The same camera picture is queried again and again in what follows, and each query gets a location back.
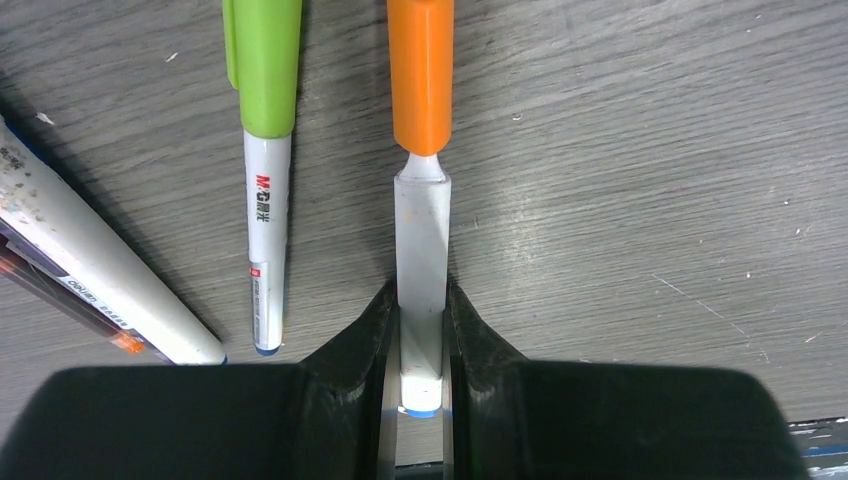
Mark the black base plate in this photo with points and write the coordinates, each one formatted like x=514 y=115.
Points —
x=823 y=446

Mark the red orange pen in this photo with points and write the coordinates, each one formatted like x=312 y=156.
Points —
x=21 y=272

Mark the green pen cap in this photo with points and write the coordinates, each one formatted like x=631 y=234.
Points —
x=262 y=47

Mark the white marker blue tip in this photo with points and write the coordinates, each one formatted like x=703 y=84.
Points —
x=422 y=197

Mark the orange pen cap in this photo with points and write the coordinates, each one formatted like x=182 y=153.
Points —
x=421 y=46

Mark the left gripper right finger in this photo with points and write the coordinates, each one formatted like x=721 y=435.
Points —
x=511 y=417

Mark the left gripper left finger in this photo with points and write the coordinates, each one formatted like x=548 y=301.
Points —
x=331 y=415

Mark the white marker blue end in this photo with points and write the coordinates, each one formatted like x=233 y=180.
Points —
x=45 y=210

